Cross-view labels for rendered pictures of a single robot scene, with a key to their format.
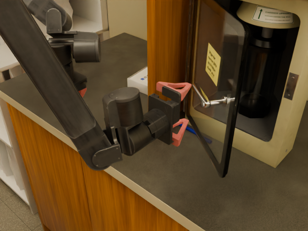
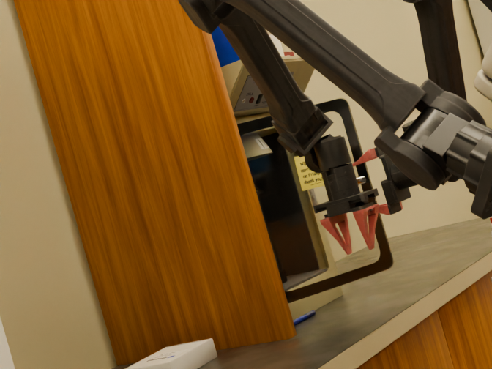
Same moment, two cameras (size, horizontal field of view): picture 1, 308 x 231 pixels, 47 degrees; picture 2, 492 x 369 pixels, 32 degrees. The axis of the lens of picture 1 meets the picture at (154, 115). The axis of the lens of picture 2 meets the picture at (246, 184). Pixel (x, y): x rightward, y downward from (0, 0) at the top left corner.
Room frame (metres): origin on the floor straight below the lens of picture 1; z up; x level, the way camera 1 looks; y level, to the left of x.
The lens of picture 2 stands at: (1.12, 1.70, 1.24)
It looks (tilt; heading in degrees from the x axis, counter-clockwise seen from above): 1 degrees up; 263
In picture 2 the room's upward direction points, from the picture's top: 16 degrees counter-clockwise
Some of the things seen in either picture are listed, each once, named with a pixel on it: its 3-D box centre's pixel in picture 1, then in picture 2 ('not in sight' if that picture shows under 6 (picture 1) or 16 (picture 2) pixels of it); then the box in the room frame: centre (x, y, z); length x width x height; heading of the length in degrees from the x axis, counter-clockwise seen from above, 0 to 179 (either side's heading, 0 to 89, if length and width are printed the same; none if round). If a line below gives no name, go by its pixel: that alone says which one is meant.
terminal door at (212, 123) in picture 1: (208, 81); (310, 199); (0.77, -0.14, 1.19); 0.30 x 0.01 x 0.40; 14
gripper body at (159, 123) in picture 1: (153, 124); (405, 173); (0.59, 0.00, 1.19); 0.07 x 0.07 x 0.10; 48
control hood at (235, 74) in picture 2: not in sight; (269, 85); (0.79, -0.18, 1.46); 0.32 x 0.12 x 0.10; 48
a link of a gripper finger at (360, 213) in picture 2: not in sight; (357, 225); (0.77, 0.23, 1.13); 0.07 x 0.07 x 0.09; 48
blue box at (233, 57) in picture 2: not in sight; (236, 45); (0.84, -0.12, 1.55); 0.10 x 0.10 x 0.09; 48
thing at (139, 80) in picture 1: (153, 82); (170, 363); (1.16, 0.00, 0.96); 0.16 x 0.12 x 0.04; 54
